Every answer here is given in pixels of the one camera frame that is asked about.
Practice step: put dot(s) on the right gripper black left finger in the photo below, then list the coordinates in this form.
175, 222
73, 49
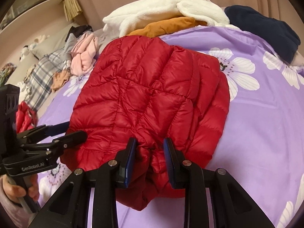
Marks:
69, 205

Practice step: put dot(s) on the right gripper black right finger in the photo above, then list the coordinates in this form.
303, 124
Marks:
212, 198

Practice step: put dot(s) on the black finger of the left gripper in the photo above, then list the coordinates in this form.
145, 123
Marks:
52, 130
71, 140

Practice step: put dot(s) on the red puffer jacket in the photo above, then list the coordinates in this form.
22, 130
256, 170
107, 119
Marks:
146, 89
26, 118

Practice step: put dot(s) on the left hand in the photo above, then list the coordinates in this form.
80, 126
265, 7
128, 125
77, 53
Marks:
14, 192

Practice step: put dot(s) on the tan small cloth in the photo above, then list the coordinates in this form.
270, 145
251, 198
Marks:
60, 79

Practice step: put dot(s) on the grey plaid garment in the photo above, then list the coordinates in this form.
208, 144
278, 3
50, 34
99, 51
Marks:
41, 78

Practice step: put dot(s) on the purple floral bed sheet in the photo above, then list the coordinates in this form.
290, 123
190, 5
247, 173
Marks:
262, 142

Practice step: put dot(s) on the pink garment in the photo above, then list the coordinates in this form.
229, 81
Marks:
83, 54

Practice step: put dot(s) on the black garment at headboard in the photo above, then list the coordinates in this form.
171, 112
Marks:
78, 31

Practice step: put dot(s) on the orange folded garment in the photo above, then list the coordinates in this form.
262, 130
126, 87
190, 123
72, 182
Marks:
167, 27

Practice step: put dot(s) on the white fleece garment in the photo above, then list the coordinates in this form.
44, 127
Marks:
138, 14

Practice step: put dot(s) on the navy blue garment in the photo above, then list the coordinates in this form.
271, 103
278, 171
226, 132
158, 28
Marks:
278, 34

